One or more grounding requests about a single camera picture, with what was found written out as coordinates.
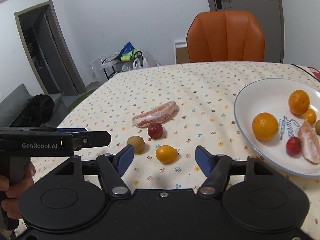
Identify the brown longan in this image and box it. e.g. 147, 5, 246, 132
315, 120, 320, 135
126, 136, 145, 154

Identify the small yellow kumquat front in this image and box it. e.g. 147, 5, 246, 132
155, 145, 179, 164

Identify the small yellow kumquat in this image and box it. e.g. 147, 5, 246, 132
303, 109, 317, 126
155, 145, 179, 164

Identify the red cherry fruit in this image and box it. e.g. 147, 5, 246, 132
286, 137, 302, 157
148, 122, 164, 139

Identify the large orange front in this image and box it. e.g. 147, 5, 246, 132
252, 112, 278, 141

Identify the large orange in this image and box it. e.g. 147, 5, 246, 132
252, 112, 278, 141
288, 89, 310, 115

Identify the pomelo segment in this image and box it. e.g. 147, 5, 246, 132
297, 121, 319, 164
132, 101, 177, 128

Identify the large orange back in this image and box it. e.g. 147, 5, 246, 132
288, 89, 310, 115

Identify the small yellow kumquat back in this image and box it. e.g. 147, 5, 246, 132
303, 109, 317, 126

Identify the person's left hand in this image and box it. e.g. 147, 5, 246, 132
1, 162, 36, 219

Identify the black bag on sofa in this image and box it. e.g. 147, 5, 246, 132
25, 94, 54, 127

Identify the grey sofa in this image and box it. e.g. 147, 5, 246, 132
1, 84, 69, 127

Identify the floral patterned tablecloth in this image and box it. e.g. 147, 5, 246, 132
29, 61, 320, 240

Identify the black shelf rack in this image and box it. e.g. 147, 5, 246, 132
101, 49, 143, 80

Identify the white plate blue rim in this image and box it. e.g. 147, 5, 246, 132
233, 77, 320, 179

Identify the white plastic bag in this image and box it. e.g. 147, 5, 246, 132
121, 57, 150, 72

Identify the blue snack bag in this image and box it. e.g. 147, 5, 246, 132
118, 42, 134, 58

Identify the dark open doorway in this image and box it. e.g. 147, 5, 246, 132
14, 0, 87, 96

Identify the orange leather chair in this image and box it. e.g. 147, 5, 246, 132
187, 10, 265, 63

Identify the red table mat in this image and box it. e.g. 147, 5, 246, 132
309, 67, 320, 81

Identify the grey door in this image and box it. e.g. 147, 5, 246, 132
208, 0, 284, 63

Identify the black cable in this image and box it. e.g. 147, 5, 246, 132
290, 63, 320, 83

